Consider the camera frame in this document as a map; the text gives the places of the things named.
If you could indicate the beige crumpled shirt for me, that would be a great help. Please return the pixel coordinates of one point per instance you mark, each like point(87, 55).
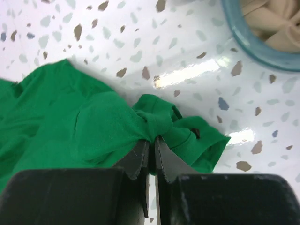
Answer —
point(275, 22)

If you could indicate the teal plastic basket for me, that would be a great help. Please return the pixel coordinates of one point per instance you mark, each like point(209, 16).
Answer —
point(251, 44)

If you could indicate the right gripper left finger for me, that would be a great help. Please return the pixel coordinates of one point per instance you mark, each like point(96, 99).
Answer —
point(117, 195)

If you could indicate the green polo shirt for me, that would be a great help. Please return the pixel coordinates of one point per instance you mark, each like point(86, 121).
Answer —
point(59, 117)

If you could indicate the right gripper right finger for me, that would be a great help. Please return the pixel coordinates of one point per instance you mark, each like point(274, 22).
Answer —
point(188, 197)

